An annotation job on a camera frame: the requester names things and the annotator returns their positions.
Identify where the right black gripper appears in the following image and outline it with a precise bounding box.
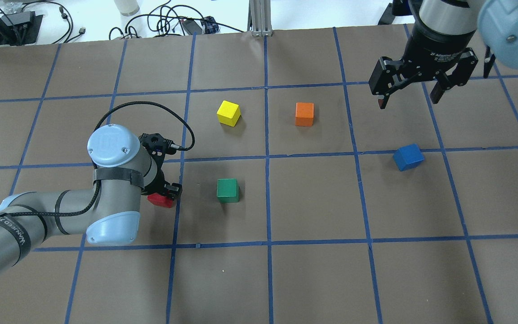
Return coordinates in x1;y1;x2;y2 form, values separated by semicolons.
368;27;478;109

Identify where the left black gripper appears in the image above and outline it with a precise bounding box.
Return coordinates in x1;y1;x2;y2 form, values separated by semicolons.
141;153;183;201

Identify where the red wooden block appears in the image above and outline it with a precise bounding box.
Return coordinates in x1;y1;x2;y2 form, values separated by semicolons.
147;193;175;208

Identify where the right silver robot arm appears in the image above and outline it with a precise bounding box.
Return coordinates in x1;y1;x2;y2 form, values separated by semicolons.
369;0;518;109

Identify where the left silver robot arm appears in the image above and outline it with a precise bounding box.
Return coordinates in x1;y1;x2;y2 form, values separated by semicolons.
0;124;183;275

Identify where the green wooden block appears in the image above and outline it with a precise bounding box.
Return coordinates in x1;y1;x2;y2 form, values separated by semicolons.
216;178;239;203

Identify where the blue wooden block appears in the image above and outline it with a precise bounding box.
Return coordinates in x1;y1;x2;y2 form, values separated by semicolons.
393;144;425;171

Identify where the yellow wooden block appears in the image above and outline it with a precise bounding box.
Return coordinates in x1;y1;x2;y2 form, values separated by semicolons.
216;100;241;127

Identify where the orange wooden block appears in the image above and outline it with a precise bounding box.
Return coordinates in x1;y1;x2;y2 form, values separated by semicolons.
295;102;315;127

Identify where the black power adapter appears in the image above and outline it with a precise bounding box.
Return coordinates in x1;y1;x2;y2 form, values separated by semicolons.
179;19;204;35

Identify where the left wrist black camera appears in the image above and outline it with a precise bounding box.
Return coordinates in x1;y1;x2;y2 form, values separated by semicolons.
138;133;177;157

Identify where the aluminium frame post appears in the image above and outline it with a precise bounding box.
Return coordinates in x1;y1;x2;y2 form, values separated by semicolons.
247;0;273;37

